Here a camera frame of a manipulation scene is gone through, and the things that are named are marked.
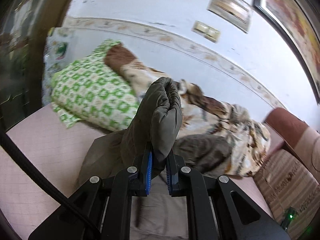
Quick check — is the olive grey padded jacket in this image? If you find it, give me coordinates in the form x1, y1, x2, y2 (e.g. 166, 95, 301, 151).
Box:
75, 77, 232, 188

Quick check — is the beige leaf pattern blanket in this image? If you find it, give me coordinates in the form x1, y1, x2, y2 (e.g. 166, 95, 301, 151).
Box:
103, 43, 272, 178

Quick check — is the green white patterned pillow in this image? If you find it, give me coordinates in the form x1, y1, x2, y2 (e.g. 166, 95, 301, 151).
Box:
51, 39, 138, 132

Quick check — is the striped floral brown cushion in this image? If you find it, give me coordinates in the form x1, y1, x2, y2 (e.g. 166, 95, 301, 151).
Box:
253, 150, 319, 239

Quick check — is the small device with green light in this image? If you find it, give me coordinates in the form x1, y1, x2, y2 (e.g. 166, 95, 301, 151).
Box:
280, 207, 297, 231

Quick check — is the reddish brown upholstered headboard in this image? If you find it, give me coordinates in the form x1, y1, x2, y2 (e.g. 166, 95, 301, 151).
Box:
264, 108, 319, 181

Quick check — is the floral plastic bag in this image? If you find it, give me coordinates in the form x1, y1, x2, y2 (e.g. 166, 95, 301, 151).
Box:
42, 27, 74, 106

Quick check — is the brown wooden glass door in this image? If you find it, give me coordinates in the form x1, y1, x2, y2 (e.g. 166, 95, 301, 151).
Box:
1, 0, 71, 131

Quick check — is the black cable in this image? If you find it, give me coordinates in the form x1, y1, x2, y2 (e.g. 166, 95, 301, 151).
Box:
0, 129, 70, 207

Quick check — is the beige double wall switch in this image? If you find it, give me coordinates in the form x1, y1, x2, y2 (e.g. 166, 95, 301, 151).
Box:
192, 21, 220, 43

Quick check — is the dark framed wall picture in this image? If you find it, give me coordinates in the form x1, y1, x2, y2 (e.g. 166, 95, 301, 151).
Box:
253, 0, 319, 103

